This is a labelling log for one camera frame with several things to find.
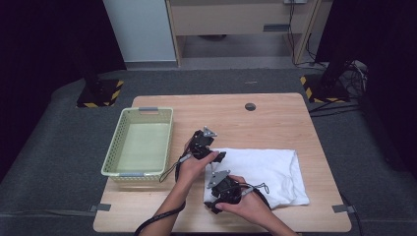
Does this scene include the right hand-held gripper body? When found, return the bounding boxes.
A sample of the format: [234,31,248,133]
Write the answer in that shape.
[206,169,251,205]

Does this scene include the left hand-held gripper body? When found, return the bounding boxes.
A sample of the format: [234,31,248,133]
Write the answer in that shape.
[188,126,218,161]

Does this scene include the white printed t-shirt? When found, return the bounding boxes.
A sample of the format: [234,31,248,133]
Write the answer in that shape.
[203,147,311,211]

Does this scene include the person's right hand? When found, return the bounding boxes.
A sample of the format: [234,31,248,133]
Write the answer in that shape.
[214,175,272,224]

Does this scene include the person's left hand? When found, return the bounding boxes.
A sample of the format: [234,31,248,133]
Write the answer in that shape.
[174,149,220,192]

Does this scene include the pale green plastic basket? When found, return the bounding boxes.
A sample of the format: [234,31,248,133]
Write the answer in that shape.
[100,106,175,183]

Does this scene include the grey tape piece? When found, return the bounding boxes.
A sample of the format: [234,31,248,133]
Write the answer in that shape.
[331,204,357,214]
[89,203,112,212]

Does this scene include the black stand with striped base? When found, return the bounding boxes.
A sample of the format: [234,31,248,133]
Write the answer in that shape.
[299,55,355,104]
[76,58,125,109]

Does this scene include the light wooden desk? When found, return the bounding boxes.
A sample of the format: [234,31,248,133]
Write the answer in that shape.
[164,0,325,66]

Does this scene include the white panel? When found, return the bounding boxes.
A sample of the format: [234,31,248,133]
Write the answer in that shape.
[102,0,178,64]

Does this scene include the grey label on desk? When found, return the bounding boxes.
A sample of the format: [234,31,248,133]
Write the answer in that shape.
[263,24,290,33]

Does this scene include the dark curtain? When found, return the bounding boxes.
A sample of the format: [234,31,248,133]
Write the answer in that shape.
[314,0,417,180]
[0,0,128,185]

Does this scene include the thin cable with grey plug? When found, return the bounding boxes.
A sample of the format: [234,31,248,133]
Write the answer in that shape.
[158,152,193,184]
[242,182,270,197]

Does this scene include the black wrist lanyard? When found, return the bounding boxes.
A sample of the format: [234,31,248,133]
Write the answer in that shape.
[134,201,187,236]
[258,188,273,211]

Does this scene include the black cables under desk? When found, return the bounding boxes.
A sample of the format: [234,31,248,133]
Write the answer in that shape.
[286,0,327,69]

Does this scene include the tangle of black floor cables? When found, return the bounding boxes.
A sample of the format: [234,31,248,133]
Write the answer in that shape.
[308,58,369,118]

